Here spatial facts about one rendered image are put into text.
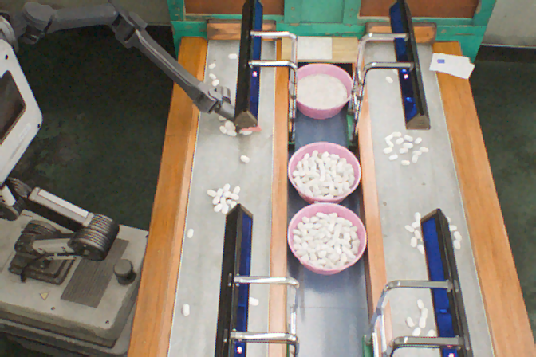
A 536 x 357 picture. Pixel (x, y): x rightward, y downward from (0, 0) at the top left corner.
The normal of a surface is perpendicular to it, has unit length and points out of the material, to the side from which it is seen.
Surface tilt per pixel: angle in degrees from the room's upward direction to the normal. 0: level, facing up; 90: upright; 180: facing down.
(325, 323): 0
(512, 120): 0
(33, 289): 0
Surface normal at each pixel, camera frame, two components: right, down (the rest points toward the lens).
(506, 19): -0.10, 0.80
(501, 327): 0.00, -0.59
